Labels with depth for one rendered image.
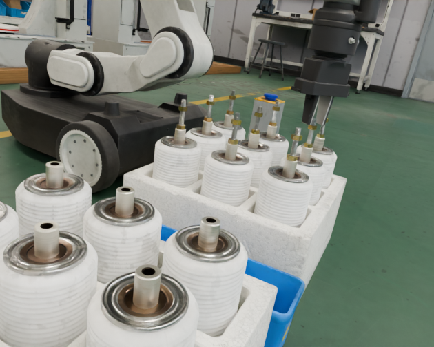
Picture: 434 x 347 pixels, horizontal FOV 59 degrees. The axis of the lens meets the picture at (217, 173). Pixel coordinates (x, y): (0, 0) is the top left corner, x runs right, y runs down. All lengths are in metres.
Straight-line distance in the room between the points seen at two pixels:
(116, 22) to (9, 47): 1.03
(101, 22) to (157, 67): 2.45
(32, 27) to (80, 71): 1.70
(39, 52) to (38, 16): 1.52
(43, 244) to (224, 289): 0.19
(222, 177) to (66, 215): 0.30
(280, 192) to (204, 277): 0.30
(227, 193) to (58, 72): 0.86
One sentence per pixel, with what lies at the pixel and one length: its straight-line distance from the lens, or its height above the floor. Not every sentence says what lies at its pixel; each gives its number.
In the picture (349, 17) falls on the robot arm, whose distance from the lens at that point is 0.75.
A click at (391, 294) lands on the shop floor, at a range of 0.95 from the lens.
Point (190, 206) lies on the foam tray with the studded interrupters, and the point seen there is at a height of 0.16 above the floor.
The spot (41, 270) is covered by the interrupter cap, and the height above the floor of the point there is 0.25.
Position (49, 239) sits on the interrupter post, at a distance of 0.40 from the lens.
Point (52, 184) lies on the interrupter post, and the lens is 0.55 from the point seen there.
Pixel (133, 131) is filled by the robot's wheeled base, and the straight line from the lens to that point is 1.11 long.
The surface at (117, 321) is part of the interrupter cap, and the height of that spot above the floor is 0.25.
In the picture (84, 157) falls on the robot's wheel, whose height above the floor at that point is 0.10.
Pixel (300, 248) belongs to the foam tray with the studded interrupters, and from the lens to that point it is 0.67.
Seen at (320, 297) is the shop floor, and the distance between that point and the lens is 0.85.
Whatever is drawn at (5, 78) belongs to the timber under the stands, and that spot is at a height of 0.03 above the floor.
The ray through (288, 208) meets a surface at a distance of 0.68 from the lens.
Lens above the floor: 0.48
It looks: 20 degrees down
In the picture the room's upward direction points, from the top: 9 degrees clockwise
